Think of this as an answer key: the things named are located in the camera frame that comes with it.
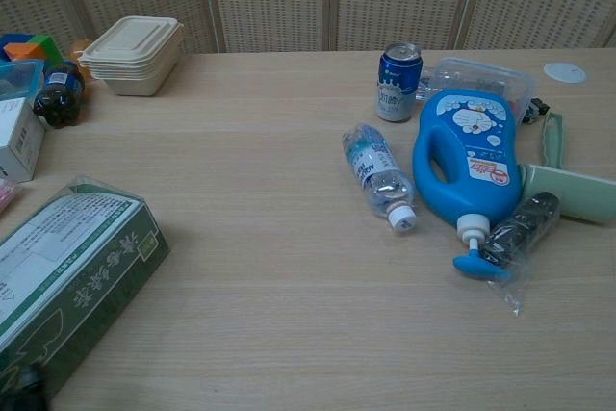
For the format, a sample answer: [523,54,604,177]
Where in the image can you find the clear plastic water bottle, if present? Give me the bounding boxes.
[341,122,417,236]

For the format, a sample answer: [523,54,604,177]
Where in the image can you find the blue milk drink can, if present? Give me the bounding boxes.
[375,42,424,124]

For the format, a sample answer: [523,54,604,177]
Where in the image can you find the blue pump detergent bottle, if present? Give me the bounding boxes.
[412,89,524,282]

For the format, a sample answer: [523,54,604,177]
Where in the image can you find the clear plastic lidded container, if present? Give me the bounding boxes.
[417,57,536,121]

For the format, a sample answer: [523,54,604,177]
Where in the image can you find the stack of beige lunch boxes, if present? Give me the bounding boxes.
[78,15,185,97]

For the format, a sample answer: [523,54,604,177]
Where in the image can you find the black item in plastic bag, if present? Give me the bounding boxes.
[480,191,562,319]

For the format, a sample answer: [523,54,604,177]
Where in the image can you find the small black connector part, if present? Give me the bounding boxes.
[522,97,551,127]

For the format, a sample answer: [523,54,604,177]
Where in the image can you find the green tea box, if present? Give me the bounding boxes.
[0,174,171,405]

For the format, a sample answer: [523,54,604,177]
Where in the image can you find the dark cola bottle blue label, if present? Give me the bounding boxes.
[32,60,87,130]

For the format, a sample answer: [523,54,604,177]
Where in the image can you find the pale green lint roller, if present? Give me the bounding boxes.
[522,112,616,227]

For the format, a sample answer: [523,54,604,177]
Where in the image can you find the white round table cap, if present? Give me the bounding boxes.
[544,62,589,84]

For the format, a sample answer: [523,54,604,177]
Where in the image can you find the white cardboard box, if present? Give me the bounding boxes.
[0,95,47,185]

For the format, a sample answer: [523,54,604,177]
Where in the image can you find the pink packet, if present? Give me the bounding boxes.
[0,176,24,214]

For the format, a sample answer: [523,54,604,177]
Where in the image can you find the orange and green toy blocks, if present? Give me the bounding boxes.
[0,33,64,64]

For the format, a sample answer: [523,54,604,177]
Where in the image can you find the blue translucent plastic box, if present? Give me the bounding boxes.
[0,58,46,102]

